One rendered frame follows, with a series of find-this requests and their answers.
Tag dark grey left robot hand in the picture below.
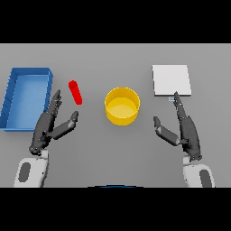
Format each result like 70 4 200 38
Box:
28 89 79 157

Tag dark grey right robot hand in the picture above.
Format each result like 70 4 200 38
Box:
152 91 203 162

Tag red beaker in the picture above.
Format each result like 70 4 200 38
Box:
68 79 83 106

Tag pale square measuring scale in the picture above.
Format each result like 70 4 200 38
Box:
152 64 192 102

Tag yellow bowl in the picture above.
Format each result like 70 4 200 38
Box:
104 87 141 126

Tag blue tray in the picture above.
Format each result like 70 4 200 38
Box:
0 67 54 133

